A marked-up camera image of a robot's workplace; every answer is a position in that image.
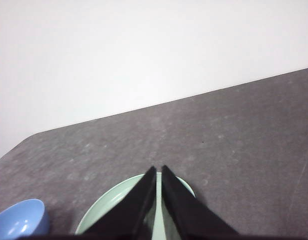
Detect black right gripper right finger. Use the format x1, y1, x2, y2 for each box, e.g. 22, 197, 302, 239
161, 164, 241, 240

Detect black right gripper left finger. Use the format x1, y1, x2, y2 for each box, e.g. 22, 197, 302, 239
76, 165, 157, 240

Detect green plate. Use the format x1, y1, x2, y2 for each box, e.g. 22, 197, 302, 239
75, 174, 196, 240

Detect blue bowl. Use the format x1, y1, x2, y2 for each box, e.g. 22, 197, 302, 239
0, 198, 50, 238

